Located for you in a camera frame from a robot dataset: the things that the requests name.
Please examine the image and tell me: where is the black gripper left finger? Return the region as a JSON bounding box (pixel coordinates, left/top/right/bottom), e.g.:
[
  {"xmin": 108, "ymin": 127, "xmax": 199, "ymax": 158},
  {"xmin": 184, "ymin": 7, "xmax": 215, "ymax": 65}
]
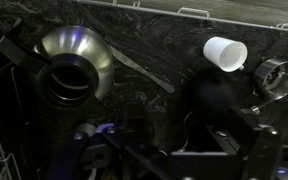
[{"xmin": 114, "ymin": 104, "xmax": 131, "ymax": 135}]

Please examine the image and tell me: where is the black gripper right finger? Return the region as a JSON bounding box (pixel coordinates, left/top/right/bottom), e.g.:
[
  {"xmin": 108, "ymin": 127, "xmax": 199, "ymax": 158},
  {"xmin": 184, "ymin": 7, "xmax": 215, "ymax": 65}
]
[{"xmin": 229, "ymin": 106, "xmax": 262, "ymax": 141}]

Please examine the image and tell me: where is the brown glass cup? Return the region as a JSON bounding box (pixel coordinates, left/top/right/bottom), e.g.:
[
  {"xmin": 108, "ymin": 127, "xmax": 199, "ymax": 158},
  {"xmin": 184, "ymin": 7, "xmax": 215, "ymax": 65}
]
[{"xmin": 117, "ymin": 102, "xmax": 157, "ymax": 153}]

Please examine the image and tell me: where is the white plastic cup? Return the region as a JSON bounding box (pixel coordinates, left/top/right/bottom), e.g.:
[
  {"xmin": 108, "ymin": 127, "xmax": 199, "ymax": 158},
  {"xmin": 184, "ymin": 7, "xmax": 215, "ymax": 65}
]
[{"xmin": 202, "ymin": 36, "xmax": 249, "ymax": 73}]

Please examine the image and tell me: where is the flat metal spoon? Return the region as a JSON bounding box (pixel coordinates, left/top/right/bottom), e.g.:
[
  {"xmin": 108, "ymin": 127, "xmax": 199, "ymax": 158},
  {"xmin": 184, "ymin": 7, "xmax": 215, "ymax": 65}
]
[{"xmin": 109, "ymin": 45, "xmax": 176, "ymax": 94}]

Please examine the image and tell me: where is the thin grey cable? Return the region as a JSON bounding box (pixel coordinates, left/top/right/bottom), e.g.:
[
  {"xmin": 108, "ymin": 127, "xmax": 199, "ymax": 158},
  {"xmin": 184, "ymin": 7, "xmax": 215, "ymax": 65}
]
[{"xmin": 176, "ymin": 110, "xmax": 195, "ymax": 153}]

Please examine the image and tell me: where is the steel pot with black handle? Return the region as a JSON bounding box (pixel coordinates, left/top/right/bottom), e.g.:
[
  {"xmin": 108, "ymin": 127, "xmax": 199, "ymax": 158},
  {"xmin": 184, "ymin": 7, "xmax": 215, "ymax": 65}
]
[{"xmin": 0, "ymin": 18, "xmax": 115, "ymax": 109}]

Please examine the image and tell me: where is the white rail with wire loops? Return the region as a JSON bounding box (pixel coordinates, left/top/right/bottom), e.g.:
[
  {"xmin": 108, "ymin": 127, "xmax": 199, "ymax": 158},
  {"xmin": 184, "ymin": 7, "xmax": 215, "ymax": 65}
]
[{"xmin": 75, "ymin": 0, "xmax": 288, "ymax": 34}]

